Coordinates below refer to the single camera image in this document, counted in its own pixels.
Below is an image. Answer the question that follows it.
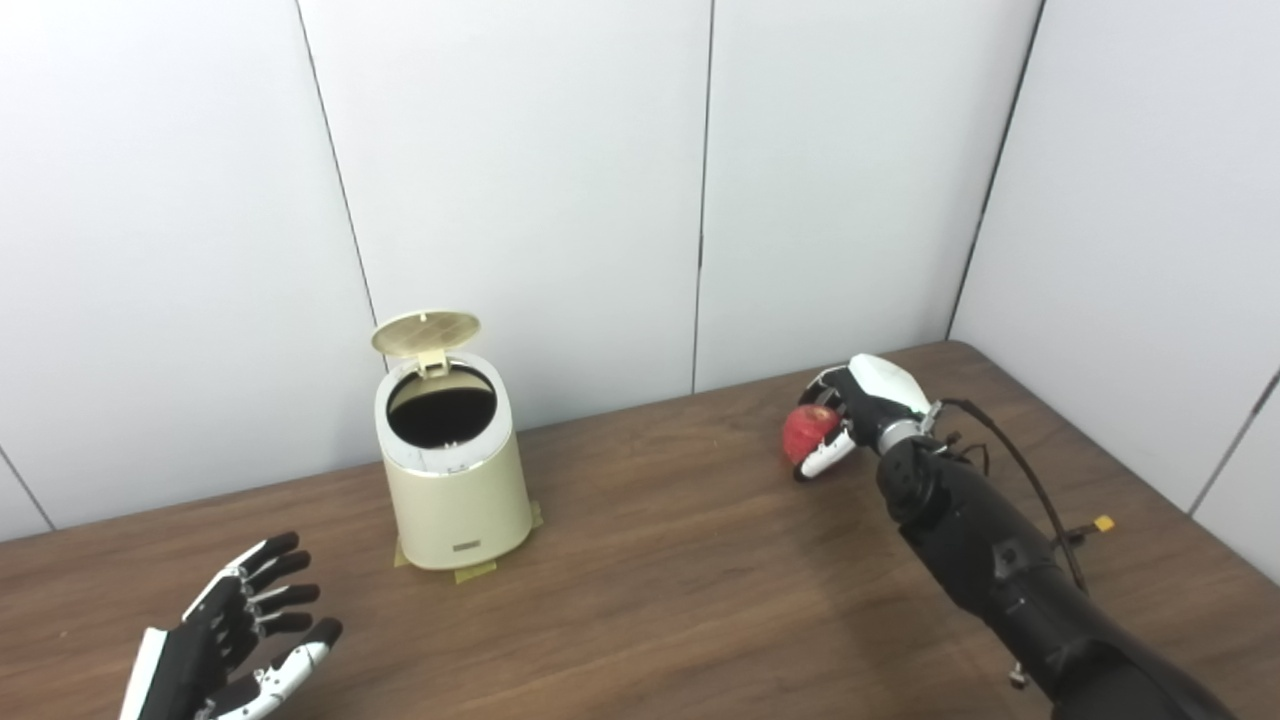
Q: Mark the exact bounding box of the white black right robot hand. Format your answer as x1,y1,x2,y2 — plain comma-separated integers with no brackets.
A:
793,353,943,483

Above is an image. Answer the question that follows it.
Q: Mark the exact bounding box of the cream-colored lidded bin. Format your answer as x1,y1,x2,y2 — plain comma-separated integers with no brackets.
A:
371,309,535,572

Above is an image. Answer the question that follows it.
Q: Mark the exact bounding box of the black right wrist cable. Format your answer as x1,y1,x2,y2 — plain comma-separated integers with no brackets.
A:
935,397,1091,596

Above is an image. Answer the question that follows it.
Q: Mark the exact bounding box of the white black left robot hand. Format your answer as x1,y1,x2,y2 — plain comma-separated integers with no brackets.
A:
118,531,344,720

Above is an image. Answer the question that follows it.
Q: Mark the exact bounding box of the red apple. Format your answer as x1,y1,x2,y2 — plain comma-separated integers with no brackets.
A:
782,404,843,466

